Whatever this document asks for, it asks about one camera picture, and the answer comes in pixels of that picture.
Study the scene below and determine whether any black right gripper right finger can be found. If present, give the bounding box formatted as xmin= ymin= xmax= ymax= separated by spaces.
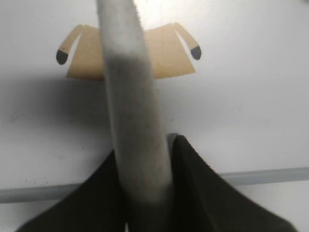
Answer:
xmin=168 ymin=135 xmax=296 ymax=232

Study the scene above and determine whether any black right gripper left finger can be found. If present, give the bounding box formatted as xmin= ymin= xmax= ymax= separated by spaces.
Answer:
xmin=18 ymin=152 xmax=126 ymax=232

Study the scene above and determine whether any white handled kitchen knife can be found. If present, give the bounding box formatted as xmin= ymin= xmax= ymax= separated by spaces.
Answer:
xmin=94 ymin=0 xmax=174 ymax=232

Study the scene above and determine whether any white deer cutting board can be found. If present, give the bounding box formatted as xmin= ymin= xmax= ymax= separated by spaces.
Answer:
xmin=0 ymin=0 xmax=309 ymax=203

